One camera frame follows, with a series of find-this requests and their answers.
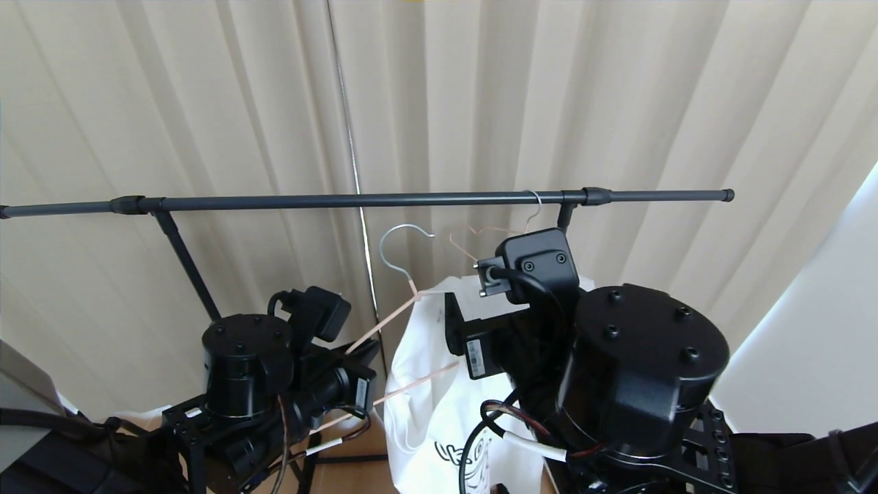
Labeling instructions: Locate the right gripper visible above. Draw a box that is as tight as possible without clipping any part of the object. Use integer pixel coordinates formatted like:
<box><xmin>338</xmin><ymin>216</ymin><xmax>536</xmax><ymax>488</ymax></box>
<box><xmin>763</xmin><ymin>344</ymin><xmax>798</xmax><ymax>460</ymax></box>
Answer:
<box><xmin>444</xmin><ymin>292</ymin><xmax>571</xmax><ymax>407</ymax></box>

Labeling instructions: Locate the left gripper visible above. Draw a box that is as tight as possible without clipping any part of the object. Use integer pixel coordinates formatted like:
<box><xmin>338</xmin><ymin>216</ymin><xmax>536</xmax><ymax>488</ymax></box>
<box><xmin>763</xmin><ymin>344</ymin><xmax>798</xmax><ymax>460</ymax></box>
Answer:
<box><xmin>219</xmin><ymin>346</ymin><xmax>378</xmax><ymax>484</ymax></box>

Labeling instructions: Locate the white printed t-shirt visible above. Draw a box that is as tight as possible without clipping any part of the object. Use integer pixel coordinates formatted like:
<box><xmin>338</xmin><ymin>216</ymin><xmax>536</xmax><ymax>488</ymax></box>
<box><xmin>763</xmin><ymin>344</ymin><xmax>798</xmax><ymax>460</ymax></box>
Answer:
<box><xmin>384</xmin><ymin>274</ymin><xmax>596</xmax><ymax>494</ymax></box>

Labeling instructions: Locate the pink clothes hanger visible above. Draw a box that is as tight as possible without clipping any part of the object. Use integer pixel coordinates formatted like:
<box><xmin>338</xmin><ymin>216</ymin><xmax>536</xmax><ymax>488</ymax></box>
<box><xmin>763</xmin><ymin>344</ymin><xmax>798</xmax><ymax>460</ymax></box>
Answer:
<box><xmin>449</xmin><ymin>190</ymin><xmax>544</xmax><ymax>263</ymax></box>
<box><xmin>302</xmin><ymin>224</ymin><xmax>462</xmax><ymax>440</ymax></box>

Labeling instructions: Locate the black clothes rack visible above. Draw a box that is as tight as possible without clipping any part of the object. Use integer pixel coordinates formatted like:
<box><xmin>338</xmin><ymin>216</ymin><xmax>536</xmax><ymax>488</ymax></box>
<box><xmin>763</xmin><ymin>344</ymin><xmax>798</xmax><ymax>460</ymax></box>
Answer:
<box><xmin>0</xmin><ymin>187</ymin><xmax>735</xmax><ymax>494</ymax></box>

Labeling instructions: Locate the beige curtain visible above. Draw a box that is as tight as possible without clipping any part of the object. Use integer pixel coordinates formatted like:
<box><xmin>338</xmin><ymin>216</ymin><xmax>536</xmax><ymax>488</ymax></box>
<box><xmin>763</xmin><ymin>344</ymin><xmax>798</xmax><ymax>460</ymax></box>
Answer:
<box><xmin>0</xmin><ymin>0</ymin><xmax>878</xmax><ymax>421</ymax></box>

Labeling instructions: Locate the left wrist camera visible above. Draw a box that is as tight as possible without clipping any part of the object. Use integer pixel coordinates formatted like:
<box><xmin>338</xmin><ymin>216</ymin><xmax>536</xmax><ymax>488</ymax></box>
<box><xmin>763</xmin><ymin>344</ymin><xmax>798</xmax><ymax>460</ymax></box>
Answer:
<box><xmin>268</xmin><ymin>286</ymin><xmax>352</xmax><ymax>351</ymax></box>

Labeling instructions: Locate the black cable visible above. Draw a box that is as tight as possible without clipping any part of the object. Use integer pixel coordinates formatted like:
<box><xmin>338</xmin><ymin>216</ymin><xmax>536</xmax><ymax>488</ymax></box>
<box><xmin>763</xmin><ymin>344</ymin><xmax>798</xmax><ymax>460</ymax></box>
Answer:
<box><xmin>458</xmin><ymin>391</ymin><xmax>522</xmax><ymax>494</ymax></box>

